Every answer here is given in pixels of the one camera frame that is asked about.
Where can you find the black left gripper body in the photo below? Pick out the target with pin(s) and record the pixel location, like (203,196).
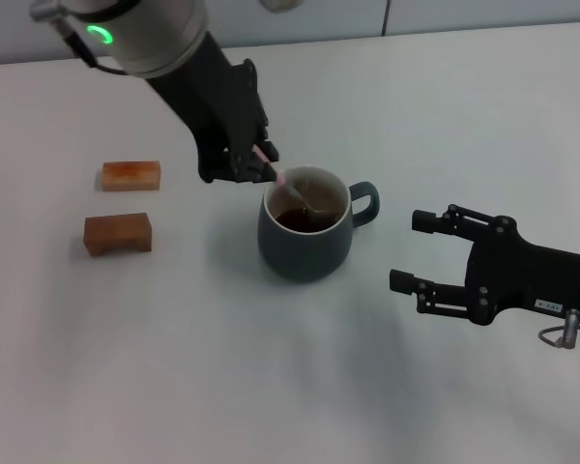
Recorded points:
(217,106)

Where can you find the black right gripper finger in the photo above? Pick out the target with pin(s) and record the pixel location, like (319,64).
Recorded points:
(425,221)
(402,280)

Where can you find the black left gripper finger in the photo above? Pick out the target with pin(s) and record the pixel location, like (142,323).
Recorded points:
(246,169)
(270,152)

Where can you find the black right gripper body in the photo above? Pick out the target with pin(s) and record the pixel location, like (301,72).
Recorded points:
(527,275)

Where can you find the grey ceramic mug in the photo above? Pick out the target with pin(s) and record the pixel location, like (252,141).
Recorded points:
(299,251)

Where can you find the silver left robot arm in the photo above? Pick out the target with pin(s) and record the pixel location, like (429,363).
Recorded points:
(150,34)

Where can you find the dark coffee liquid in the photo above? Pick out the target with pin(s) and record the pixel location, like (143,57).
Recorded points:
(299,222)

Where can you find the light orange wooden block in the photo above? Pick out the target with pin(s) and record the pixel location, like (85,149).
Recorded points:
(135,176)

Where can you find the dark brown wooden block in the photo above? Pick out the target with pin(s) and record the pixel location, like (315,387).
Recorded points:
(121,229)

